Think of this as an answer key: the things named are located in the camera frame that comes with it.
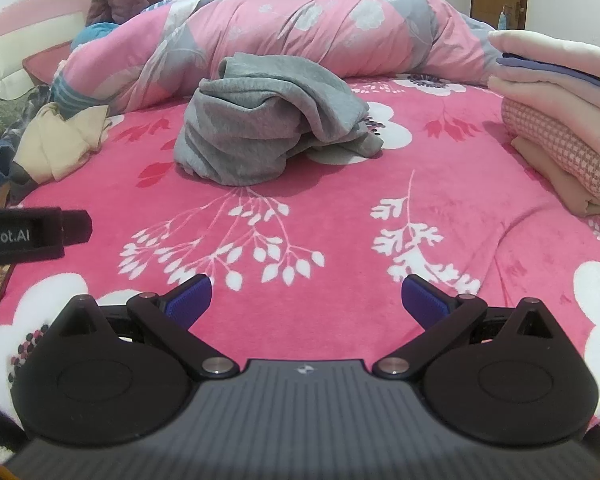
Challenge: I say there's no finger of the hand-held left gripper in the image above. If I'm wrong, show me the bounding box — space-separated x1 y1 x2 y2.
61 211 93 247

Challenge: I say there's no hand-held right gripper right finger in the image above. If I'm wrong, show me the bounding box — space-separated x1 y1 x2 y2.
374 274 556 380

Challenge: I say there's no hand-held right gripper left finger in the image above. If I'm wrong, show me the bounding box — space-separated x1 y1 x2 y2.
57 274 241 380

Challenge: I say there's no grey sweatshirt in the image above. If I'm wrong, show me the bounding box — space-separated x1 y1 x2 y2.
174 52 385 188

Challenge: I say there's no stack of folded clothes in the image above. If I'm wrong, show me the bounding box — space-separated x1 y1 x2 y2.
487 29 600 218

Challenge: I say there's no beige garment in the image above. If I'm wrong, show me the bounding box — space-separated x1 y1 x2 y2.
12 102 113 183

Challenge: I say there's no pink flower print blanket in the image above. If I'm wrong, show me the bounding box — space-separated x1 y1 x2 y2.
0 72 600 461

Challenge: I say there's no grey plaid garment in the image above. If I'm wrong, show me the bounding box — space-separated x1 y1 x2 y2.
2 85 56 138

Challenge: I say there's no pink pillow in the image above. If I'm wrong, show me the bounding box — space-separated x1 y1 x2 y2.
22 40 76 87

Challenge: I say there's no pink white headboard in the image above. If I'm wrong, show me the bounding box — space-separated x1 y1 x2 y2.
0 0 93 101

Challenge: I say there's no teal striped quilt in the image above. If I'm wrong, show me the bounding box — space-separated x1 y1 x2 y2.
70 22 122 54

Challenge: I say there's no pink floral quilt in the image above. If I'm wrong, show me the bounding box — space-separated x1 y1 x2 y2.
50 0 506 116

